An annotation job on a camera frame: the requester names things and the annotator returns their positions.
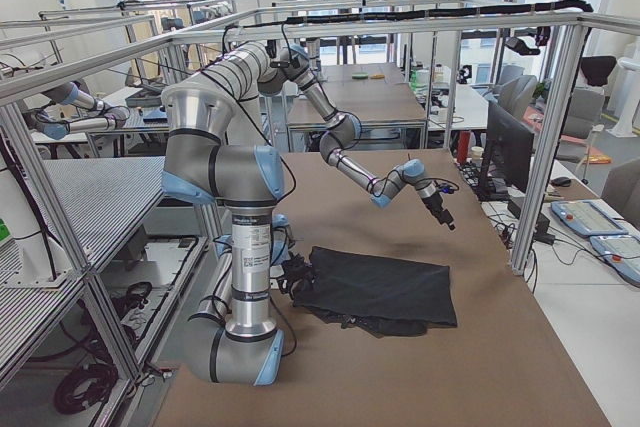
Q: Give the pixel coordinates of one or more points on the red thermos bottle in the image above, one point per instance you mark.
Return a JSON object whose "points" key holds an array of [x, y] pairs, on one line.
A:
{"points": [[463, 147]]}

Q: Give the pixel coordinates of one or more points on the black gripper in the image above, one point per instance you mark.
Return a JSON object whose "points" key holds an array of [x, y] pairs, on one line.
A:
{"points": [[436, 208], [296, 274]]}

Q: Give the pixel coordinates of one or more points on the striped aluminium work table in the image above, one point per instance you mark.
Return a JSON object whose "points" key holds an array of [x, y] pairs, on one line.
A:
{"points": [[106, 199]]}

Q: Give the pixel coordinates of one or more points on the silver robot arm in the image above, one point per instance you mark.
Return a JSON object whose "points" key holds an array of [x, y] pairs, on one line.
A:
{"points": [[232, 338], [350, 147]]}

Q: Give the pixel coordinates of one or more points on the blue teach pendant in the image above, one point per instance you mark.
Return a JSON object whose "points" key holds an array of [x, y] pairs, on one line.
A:
{"points": [[586, 219]]}

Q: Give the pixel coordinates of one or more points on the black graphic t-shirt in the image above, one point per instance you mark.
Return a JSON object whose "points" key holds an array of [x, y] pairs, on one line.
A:
{"points": [[383, 296]]}

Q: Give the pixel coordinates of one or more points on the aluminium frame cage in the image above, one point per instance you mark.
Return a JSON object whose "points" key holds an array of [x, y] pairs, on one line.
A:
{"points": [[234, 336]]}

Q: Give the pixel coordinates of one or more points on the black computer monitor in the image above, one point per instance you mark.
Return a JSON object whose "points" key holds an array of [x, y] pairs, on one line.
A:
{"points": [[507, 155]]}

